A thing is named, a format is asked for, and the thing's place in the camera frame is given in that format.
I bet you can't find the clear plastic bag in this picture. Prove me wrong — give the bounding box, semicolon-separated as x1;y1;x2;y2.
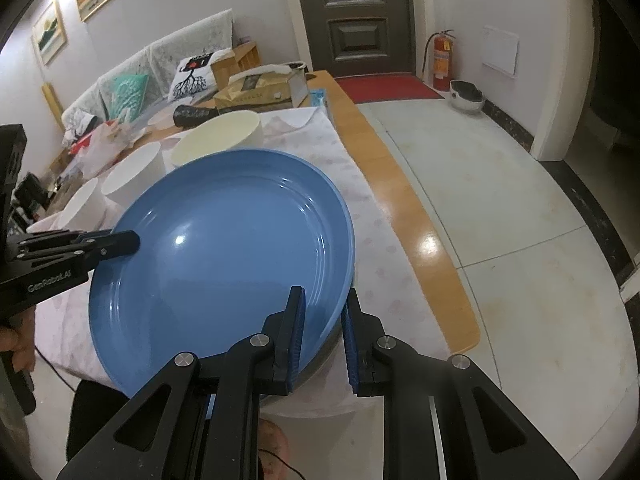
74;121;135;178

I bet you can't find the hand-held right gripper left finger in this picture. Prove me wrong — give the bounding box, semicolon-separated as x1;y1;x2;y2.
56;286;306;480

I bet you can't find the white patterned tablecloth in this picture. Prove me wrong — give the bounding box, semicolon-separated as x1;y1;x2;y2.
26;107;452;419

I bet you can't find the blue plate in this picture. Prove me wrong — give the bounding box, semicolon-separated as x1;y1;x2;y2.
88;149;357;397

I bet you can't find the black patterned cup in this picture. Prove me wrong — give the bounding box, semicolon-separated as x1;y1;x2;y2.
173;104;219;127

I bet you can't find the white bowl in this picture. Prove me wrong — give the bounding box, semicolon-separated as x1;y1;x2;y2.
58;177;109;229
101;141;166;207

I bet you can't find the black cable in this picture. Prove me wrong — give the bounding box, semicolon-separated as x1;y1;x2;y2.
262;451;303;480

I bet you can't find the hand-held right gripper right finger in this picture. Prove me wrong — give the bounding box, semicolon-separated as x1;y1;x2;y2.
341;287;582;480

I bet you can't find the white wall panel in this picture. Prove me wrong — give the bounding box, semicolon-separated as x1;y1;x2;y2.
481;25;521;79

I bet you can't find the red fire extinguisher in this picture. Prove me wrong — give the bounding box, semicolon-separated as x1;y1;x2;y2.
423;29;456;92

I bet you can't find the large cream bowl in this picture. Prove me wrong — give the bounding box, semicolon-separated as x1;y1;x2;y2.
171;111;265;169

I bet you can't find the sofa with lace cover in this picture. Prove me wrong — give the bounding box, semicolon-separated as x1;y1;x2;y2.
62;8;237;133

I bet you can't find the white pillow with tree print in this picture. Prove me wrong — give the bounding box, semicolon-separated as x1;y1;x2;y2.
172;52;217;102

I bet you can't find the small framed picture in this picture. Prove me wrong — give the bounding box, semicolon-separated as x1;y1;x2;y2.
31;0;68;67

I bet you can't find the red doormat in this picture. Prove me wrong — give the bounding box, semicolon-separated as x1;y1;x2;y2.
333;75;444;105

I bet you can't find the wooden box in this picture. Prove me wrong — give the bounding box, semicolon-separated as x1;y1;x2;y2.
209;42;261;87

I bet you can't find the white helmet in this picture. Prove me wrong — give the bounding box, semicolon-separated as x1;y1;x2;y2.
448;79;487;112

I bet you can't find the grey door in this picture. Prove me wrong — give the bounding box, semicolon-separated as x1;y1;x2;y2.
294;0;417;79

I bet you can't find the cardboard box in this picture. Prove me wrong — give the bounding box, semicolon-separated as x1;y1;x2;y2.
213;64;302;114

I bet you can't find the teal patterned pillow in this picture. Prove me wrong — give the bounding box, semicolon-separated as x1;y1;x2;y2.
102;73;150;122

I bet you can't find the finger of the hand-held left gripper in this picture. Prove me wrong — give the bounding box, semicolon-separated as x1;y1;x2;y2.
18;229;142;274

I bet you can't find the person's left hand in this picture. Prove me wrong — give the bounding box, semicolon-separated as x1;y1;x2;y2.
0;307;38;377

